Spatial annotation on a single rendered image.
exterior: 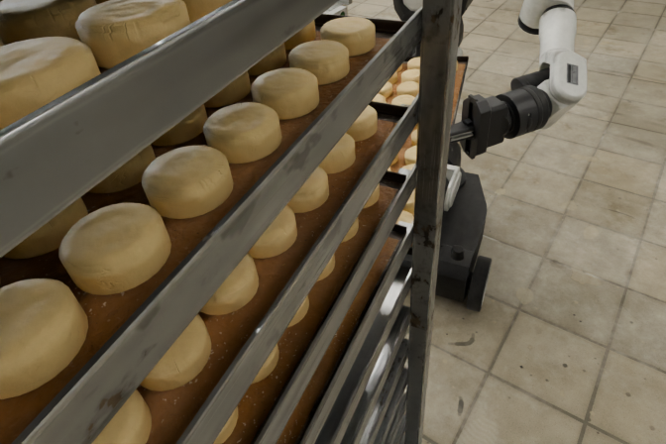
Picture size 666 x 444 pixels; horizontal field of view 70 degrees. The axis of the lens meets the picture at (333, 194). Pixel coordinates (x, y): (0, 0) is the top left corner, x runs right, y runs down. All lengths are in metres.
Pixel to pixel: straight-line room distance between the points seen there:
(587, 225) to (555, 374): 0.77
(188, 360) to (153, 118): 0.17
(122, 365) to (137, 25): 0.14
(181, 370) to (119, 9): 0.20
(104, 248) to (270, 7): 0.14
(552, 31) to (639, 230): 1.42
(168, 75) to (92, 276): 0.11
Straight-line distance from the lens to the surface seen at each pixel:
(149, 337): 0.22
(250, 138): 0.31
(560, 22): 1.13
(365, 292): 0.57
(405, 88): 1.03
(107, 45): 0.24
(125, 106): 0.18
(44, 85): 0.20
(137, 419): 0.30
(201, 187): 0.27
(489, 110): 0.91
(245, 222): 0.25
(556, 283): 2.05
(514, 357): 1.81
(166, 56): 0.19
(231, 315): 0.35
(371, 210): 0.54
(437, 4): 0.47
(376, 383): 0.72
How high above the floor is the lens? 1.49
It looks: 39 degrees down
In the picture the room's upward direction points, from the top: 6 degrees counter-clockwise
